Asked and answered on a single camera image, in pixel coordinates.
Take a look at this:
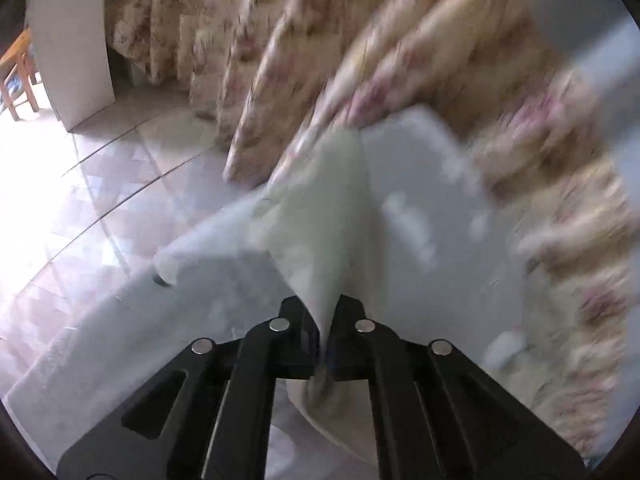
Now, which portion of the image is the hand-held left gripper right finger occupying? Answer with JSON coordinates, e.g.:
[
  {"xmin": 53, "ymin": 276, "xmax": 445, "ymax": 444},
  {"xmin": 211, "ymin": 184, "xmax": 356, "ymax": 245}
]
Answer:
[{"xmin": 325, "ymin": 295, "xmax": 589, "ymax": 480}]

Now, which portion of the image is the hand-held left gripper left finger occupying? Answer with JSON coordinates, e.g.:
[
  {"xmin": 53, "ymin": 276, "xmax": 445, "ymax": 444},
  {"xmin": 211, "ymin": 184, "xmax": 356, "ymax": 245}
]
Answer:
[{"xmin": 56, "ymin": 296, "xmax": 321, "ymax": 480}]

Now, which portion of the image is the pale green garment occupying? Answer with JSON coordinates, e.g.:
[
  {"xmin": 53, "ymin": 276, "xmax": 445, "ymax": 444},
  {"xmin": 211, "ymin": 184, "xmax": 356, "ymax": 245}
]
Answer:
[{"xmin": 152, "ymin": 125, "xmax": 393, "ymax": 466}]

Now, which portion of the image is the grey spotted bed sheet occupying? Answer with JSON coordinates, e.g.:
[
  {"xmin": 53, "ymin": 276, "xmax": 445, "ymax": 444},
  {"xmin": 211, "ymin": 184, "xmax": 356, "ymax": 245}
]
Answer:
[{"xmin": 0, "ymin": 107, "xmax": 528, "ymax": 480}]

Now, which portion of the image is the floral curtain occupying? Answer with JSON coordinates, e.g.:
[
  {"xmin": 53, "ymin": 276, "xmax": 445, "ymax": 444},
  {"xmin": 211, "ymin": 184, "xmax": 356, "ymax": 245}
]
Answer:
[{"xmin": 105, "ymin": 0, "xmax": 640, "ymax": 461}]

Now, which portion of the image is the wooden chair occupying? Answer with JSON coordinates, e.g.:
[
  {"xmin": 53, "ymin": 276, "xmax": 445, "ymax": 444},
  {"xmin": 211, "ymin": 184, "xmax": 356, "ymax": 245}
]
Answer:
[{"xmin": 0, "ymin": 27, "xmax": 41, "ymax": 122}]

